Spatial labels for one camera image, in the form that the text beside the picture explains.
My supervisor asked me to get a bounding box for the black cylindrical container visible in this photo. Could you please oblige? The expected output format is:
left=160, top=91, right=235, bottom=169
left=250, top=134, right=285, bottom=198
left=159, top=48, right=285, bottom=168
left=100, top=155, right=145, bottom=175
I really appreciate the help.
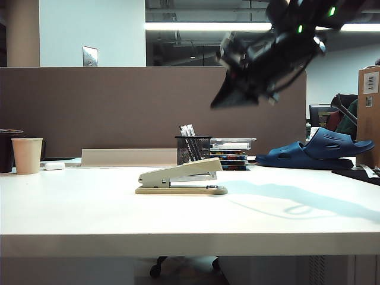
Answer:
left=0, top=129, right=24, bottom=174

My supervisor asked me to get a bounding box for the brown desk partition panel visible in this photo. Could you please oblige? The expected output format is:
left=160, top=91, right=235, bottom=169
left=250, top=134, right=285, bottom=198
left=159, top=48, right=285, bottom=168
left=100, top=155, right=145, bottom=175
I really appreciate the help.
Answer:
left=0, top=66, right=308, bottom=159

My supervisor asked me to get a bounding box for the tan paper cup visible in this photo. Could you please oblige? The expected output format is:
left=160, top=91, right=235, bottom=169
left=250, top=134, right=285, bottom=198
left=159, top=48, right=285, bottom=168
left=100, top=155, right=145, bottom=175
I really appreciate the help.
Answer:
left=11, top=138, right=44, bottom=175

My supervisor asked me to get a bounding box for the brown cardboard box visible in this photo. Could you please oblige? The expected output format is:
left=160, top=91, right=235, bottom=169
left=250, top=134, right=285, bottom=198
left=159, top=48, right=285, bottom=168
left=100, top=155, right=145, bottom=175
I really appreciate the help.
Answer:
left=355, top=65, right=380, bottom=167

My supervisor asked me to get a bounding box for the clear plastic flat case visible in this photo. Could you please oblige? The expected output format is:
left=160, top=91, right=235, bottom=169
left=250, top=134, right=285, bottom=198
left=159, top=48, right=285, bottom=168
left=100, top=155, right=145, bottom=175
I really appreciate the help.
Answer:
left=212, top=137, right=258, bottom=145

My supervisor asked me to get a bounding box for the black desk mat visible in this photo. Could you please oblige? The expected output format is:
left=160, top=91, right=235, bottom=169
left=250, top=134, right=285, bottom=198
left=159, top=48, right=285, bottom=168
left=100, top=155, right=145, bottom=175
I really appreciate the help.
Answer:
left=331, top=164, right=380, bottom=186

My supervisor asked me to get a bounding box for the black mesh pen holder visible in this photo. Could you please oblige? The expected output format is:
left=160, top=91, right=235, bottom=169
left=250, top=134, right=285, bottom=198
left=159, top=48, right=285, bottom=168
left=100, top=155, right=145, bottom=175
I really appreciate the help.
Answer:
left=175, top=135, right=213, bottom=166

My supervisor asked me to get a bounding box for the white flat box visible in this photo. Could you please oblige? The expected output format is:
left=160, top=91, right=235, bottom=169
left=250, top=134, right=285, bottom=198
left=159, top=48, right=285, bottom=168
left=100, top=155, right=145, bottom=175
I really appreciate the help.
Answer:
left=211, top=142, right=249, bottom=150

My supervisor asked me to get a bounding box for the beige desktop stapler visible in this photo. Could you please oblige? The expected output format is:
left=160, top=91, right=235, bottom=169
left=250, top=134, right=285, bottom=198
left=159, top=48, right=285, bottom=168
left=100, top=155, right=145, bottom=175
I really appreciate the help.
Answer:
left=135, top=157, right=229, bottom=196

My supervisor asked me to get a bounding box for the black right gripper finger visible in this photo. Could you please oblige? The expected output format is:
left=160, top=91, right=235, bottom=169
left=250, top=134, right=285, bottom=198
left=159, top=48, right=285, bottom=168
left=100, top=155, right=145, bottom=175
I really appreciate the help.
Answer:
left=210, top=70, right=247, bottom=109
left=216, top=85, right=259, bottom=108

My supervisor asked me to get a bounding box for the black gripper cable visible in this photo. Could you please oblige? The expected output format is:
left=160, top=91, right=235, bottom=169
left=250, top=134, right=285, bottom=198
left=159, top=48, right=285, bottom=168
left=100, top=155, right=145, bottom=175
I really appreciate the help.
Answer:
left=265, top=50, right=312, bottom=103

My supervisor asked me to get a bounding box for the long ceiling light strip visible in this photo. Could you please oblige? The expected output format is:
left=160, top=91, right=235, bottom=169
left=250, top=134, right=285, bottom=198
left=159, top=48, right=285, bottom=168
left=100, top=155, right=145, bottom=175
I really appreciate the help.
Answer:
left=144, top=22, right=380, bottom=32

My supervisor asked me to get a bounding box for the blue foam slipper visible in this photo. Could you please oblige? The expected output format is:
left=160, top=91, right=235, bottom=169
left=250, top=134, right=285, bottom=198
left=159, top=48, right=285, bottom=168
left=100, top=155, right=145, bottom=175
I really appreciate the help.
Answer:
left=255, top=141, right=354, bottom=170
left=302, top=127, right=375, bottom=160

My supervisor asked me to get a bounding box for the black office chair back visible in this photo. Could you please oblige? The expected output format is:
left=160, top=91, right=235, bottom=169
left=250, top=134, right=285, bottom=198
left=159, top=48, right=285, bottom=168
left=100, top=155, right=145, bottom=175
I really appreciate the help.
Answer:
left=330, top=93, right=359, bottom=111

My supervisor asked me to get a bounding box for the black computer monitor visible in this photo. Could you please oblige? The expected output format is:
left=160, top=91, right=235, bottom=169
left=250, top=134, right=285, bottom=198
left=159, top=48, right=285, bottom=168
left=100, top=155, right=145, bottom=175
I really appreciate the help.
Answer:
left=308, top=103, right=340, bottom=128

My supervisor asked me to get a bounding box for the green and red garment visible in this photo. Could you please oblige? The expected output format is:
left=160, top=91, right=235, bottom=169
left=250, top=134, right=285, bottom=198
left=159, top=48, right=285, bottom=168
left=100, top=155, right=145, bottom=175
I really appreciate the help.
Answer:
left=325, top=99, right=359, bottom=140

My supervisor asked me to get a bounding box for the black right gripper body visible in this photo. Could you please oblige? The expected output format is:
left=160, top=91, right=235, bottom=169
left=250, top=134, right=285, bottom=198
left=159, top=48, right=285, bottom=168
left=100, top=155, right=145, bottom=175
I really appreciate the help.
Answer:
left=218, top=30, right=297, bottom=100

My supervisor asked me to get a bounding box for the metal wall switch plate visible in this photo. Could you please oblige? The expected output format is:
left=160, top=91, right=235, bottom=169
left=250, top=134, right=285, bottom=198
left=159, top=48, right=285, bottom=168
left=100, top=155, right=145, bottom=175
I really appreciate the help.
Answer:
left=82, top=45, right=99, bottom=68

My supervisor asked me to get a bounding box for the beige cable tray box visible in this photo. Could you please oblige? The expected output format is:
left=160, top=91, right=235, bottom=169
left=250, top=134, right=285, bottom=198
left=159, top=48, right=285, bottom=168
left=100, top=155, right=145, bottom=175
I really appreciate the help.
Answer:
left=81, top=148, right=178, bottom=167

